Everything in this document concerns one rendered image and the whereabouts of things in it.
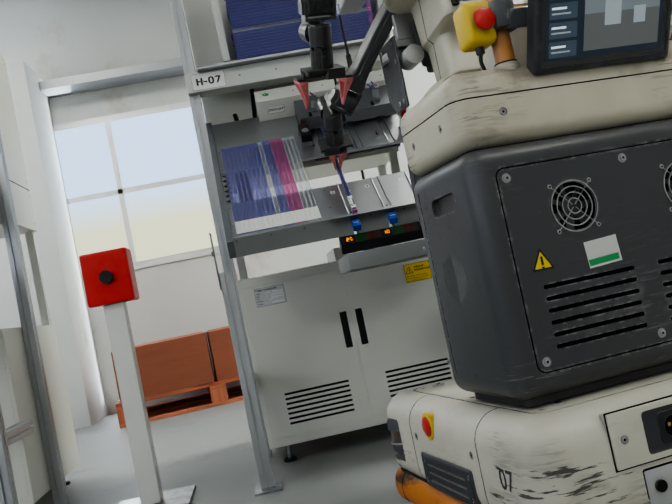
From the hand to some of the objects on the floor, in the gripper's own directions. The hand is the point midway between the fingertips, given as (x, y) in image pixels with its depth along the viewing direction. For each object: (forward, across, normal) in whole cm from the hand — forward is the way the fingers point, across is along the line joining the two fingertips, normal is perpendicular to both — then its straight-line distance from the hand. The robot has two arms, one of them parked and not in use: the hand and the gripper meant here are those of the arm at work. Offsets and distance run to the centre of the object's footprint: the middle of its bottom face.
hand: (337, 166), depth 248 cm
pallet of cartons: (+249, -74, +132) cm, 291 cm away
